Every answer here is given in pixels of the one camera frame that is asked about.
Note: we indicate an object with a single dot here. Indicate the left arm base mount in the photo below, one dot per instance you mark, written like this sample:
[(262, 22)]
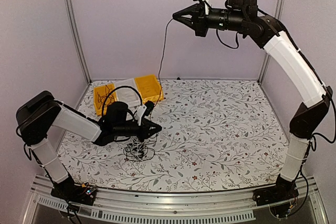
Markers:
[(70, 191)]

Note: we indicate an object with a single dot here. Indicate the left yellow plastic bin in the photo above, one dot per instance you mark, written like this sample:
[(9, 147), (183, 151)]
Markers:
[(99, 97)]

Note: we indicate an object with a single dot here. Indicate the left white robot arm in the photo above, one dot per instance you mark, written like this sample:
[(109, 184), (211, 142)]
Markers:
[(43, 112)]

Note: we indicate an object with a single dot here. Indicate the right yellow plastic bin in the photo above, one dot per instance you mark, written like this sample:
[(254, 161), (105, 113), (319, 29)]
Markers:
[(149, 88)]

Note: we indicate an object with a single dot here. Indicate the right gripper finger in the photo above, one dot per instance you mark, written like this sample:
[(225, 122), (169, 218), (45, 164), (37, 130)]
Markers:
[(185, 21), (186, 11)]

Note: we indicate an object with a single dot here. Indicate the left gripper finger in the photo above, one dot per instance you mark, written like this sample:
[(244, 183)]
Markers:
[(149, 133), (151, 127)]

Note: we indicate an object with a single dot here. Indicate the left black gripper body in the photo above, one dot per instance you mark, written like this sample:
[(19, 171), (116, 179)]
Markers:
[(144, 129)]

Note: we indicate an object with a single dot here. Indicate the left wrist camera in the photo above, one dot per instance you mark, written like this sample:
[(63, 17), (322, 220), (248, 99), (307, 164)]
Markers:
[(143, 110)]

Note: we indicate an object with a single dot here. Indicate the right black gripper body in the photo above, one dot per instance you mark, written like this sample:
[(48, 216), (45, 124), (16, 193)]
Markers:
[(202, 27)]

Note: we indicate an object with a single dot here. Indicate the white translucent plastic bin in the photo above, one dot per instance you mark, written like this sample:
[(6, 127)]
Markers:
[(127, 95)]

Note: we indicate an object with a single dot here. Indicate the right aluminium frame post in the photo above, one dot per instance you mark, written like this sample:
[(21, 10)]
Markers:
[(269, 53)]

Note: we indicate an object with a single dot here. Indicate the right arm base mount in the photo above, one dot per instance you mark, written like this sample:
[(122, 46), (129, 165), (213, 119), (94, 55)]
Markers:
[(283, 190)]

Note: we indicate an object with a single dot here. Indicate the front aluminium rail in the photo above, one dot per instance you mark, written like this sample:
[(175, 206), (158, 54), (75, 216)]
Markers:
[(121, 206)]

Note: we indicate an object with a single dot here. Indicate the yellow plastic bin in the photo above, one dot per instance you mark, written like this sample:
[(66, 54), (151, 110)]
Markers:
[(99, 97), (149, 88)]

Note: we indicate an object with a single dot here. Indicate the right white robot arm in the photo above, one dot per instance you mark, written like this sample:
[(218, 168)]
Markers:
[(271, 35)]

